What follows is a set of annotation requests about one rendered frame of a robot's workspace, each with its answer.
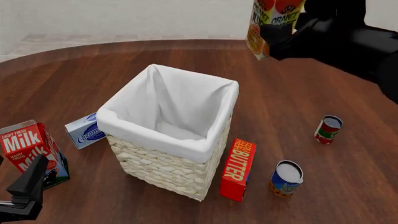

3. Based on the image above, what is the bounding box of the red milk carton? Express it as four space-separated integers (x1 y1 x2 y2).
0 119 71 191

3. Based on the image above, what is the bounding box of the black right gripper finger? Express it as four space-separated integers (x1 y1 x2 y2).
269 19 322 61

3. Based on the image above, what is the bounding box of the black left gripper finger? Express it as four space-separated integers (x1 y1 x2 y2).
6 153 50 202

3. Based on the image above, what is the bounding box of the red butter box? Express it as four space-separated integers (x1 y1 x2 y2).
220 138 257 203

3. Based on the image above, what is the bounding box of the red tomato can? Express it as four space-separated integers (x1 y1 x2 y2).
313 114 344 145

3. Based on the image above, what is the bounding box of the pale blue cream cheese box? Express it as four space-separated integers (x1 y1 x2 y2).
64 112 107 150

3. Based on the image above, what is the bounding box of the blue soup can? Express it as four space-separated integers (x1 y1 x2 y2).
269 159 304 198

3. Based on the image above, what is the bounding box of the orange juice carton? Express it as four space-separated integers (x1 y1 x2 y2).
245 0 307 62

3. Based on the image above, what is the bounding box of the white-lined wicker basket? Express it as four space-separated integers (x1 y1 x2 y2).
96 63 240 203

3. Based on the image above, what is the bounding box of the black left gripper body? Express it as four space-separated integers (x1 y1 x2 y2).
0 196 44 222

